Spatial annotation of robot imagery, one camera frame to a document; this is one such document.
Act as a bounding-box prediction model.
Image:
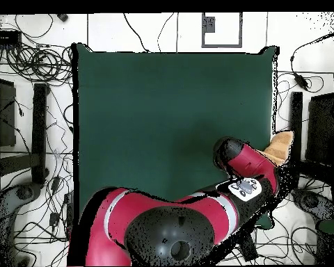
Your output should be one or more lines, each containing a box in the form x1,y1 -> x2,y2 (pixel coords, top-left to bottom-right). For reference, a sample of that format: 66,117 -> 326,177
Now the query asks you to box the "black power strip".
239,233 -> 259,262
63,191 -> 76,232

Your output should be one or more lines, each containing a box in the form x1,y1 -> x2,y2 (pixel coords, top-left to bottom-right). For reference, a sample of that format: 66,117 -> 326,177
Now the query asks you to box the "black computer case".
305,92 -> 334,168
0,76 -> 17,148

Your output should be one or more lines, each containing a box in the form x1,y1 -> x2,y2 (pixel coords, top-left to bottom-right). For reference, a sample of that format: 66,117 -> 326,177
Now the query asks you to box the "black power adapter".
292,72 -> 309,90

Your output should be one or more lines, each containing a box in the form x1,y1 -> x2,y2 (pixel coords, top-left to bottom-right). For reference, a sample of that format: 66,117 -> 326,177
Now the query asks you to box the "dark green table cloth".
72,42 -> 280,230

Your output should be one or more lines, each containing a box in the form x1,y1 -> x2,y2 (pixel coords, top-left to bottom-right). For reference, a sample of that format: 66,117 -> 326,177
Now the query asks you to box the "grey square frame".
201,12 -> 244,49

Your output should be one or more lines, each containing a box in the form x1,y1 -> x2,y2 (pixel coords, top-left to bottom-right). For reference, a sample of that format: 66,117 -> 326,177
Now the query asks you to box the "coiled black cable bundle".
5,44 -> 73,84

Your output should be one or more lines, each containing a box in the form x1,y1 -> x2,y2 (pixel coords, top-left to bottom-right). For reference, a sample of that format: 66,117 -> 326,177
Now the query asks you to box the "tan terry towel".
257,130 -> 295,168

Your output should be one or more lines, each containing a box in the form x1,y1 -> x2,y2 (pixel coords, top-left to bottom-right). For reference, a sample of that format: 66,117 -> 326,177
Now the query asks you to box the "black network switch box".
0,29 -> 22,47

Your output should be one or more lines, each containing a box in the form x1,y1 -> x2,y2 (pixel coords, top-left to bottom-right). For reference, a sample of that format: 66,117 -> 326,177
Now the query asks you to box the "grey office chair base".
0,181 -> 42,266
290,187 -> 334,223

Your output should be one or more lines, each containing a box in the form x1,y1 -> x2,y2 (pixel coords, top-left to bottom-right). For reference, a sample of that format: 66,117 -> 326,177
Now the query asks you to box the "black stand base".
285,91 -> 334,191
0,82 -> 50,186

